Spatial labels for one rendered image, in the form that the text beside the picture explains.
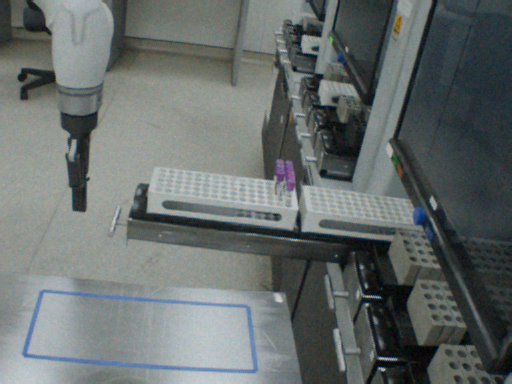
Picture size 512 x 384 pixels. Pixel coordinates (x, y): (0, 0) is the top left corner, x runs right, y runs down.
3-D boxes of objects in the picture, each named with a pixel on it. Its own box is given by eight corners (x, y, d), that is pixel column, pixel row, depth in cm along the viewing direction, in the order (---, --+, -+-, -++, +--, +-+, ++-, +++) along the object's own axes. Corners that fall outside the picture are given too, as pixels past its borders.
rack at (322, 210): (420, 224, 121) (429, 202, 118) (432, 251, 113) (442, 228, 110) (296, 209, 120) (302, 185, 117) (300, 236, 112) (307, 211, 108)
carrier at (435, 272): (432, 293, 98) (443, 269, 95) (422, 292, 98) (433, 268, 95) (417, 255, 108) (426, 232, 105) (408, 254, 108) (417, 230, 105)
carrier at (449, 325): (443, 352, 86) (456, 327, 82) (432, 351, 85) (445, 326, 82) (426, 304, 95) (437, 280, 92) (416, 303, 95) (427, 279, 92)
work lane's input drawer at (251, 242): (422, 244, 127) (435, 214, 122) (438, 282, 115) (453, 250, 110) (117, 208, 123) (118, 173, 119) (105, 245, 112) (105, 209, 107)
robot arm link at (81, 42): (106, 91, 96) (110, 67, 107) (110, 8, 88) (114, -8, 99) (47, 89, 94) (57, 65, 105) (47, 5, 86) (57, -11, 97)
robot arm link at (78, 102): (108, 74, 104) (107, 102, 107) (63, 70, 103) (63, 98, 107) (97, 91, 96) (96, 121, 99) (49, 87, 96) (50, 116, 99)
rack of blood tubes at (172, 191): (288, 207, 120) (294, 183, 117) (292, 235, 112) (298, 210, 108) (152, 191, 119) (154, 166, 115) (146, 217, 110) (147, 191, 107)
